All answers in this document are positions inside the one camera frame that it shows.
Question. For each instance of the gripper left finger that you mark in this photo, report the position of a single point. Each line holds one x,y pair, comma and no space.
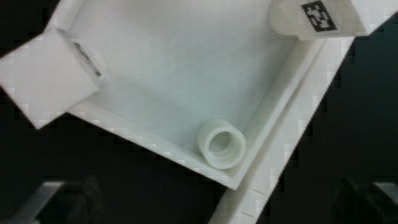
65,203

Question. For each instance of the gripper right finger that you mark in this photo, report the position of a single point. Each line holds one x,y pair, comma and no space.
367,202

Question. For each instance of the white table leg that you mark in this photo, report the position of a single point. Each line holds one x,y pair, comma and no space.
319,19
53,74

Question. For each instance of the white square tabletop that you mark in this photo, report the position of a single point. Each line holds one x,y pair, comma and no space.
198,65

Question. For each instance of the white L-shaped obstacle fence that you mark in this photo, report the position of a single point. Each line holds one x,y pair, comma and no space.
280,124

